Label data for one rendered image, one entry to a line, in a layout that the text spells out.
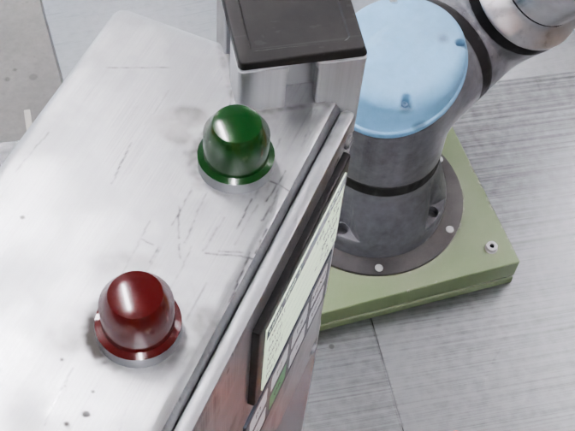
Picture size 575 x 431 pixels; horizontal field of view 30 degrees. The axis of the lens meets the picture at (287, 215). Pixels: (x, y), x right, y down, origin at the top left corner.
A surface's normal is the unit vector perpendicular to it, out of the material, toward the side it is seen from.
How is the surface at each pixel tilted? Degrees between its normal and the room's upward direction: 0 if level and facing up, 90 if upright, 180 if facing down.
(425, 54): 8
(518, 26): 61
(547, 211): 0
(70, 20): 0
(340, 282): 1
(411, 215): 73
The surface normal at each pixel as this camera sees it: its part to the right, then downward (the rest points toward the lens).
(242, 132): 0.17, -0.37
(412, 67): -0.04, -0.47
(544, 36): 0.36, 0.60
